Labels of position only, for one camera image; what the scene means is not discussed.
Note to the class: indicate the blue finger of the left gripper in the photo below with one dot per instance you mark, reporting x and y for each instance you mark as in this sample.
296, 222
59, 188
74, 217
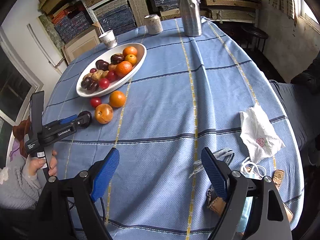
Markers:
68, 120

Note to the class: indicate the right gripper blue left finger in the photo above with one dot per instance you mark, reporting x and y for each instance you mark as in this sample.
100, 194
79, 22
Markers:
101, 173

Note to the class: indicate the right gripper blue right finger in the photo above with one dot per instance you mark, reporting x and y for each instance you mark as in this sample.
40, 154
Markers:
217, 170

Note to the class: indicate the red cherry tomato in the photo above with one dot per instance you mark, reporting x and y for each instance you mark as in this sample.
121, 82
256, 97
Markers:
95, 102

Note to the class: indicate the orange speckled fruit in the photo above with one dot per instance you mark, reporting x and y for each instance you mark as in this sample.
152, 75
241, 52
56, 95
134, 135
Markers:
104, 113

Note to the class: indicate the orange persimmon fruit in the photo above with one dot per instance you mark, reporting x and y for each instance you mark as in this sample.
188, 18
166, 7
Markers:
117, 99

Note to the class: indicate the large tan ribbed fruit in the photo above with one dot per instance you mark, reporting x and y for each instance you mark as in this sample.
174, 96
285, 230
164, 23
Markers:
99, 74

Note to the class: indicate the small tan round fruit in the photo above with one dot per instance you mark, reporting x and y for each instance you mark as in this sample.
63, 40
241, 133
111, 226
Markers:
112, 67

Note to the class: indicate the dark brown fruit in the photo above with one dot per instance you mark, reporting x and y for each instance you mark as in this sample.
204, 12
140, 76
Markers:
117, 58

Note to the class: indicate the small yellow orange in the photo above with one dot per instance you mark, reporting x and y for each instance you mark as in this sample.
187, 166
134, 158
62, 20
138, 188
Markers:
131, 58

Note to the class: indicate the large orange tangerine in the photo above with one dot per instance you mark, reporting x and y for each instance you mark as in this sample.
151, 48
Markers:
130, 50

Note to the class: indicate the grey knitted left forearm sleeve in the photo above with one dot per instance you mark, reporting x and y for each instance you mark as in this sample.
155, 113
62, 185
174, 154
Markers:
19, 191

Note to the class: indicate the person's left hand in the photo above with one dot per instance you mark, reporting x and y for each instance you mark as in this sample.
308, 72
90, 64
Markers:
35, 164

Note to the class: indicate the brown plush toy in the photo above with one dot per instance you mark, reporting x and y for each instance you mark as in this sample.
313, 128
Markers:
19, 132

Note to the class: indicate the white face mask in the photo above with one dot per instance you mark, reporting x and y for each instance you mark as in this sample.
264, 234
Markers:
252, 170

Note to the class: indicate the white crumpled tissue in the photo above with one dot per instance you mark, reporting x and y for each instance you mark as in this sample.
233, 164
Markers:
258, 134

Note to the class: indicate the blue checked tablecloth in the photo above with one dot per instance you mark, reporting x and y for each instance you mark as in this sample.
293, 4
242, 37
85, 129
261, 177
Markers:
186, 96

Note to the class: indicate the wooden framed panel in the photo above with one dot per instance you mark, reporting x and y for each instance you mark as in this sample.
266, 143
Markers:
82, 43

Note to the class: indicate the white paper cup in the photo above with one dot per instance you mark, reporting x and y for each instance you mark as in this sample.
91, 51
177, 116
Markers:
108, 38

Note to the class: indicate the stacked dark boxes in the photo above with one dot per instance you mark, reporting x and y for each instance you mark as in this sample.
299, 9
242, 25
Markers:
116, 15

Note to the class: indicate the white drink can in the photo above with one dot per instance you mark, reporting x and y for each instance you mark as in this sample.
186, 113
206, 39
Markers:
153, 24

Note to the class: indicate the silver metal bottle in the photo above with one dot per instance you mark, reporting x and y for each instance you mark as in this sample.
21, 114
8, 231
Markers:
190, 15

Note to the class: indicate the keys with leather strap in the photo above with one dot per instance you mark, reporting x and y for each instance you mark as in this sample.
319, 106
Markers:
215, 203

